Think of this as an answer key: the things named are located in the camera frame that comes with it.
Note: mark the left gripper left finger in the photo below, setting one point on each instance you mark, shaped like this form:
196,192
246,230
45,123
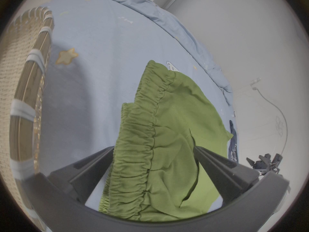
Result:
84,173

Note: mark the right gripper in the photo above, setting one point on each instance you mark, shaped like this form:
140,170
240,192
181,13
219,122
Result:
265,169

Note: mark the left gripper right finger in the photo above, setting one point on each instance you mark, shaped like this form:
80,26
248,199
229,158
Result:
224,175

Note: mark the green shorts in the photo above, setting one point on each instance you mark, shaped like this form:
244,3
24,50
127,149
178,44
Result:
173,141

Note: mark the bed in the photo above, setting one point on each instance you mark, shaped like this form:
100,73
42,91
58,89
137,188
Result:
96,93

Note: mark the round woven basket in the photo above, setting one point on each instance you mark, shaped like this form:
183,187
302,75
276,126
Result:
14,105

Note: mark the dark blue printed T-shirt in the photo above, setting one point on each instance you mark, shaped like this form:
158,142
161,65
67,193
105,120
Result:
233,134

